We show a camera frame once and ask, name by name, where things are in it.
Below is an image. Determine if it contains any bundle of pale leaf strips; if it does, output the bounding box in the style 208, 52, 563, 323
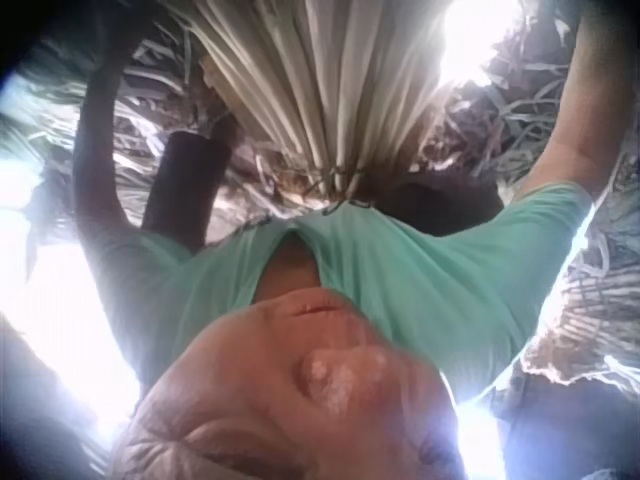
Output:
192, 0, 454, 204

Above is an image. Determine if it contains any heap of grey leaf strips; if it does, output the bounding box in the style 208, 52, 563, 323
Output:
0, 0, 640, 386

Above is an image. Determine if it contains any thin tie cord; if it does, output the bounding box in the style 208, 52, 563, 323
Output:
304, 163, 374, 207

